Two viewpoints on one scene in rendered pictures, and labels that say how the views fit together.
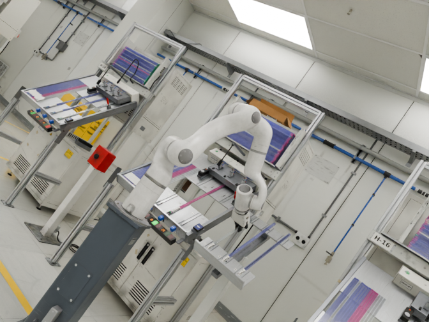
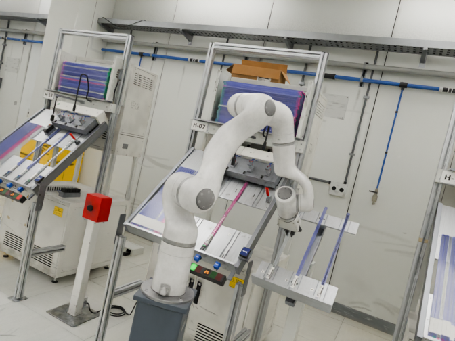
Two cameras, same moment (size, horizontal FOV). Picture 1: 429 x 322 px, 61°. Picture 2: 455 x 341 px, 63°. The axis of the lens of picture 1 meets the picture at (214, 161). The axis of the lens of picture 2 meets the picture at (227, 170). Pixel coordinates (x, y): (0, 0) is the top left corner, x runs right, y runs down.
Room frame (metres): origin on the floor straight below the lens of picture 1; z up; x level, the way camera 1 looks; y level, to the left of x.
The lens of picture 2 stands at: (0.45, 0.19, 1.24)
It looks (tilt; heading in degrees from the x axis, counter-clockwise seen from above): 3 degrees down; 354
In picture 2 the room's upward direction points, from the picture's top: 13 degrees clockwise
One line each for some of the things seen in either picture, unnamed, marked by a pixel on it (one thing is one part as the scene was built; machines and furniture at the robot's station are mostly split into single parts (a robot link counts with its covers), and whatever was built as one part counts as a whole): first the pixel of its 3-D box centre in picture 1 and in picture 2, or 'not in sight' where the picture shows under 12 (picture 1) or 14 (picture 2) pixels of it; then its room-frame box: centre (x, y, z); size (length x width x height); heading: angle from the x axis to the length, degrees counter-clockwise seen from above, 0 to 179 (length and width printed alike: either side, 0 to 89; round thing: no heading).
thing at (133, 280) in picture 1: (162, 267); (215, 290); (2.82, -0.16, 0.31); 0.70 x 0.65 x 0.62; 59
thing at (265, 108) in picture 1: (278, 115); (269, 72); (2.99, -0.21, 1.82); 0.68 x 0.30 x 0.20; 59
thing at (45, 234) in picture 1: (76, 192); (87, 255); (2.79, 0.70, 0.39); 0.24 x 0.24 x 0.78; 59
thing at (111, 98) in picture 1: (75, 136); (56, 186); (3.40, 1.17, 0.66); 1.01 x 0.73 x 1.31; 149
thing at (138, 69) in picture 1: (108, 119); (82, 151); (3.58, 1.07, 0.95); 1.35 x 0.82 x 1.90; 149
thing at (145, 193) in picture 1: (142, 198); (172, 266); (1.72, 0.17, 0.79); 0.19 x 0.19 x 0.18
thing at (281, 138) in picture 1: (257, 135); (259, 108); (2.68, -0.15, 1.52); 0.51 x 0.13 x 0.27; 59
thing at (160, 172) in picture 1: (167, 159); (181, 206); (1.75, 0.18, 1.00); 0.19 x 0.12 x 0.24; 31
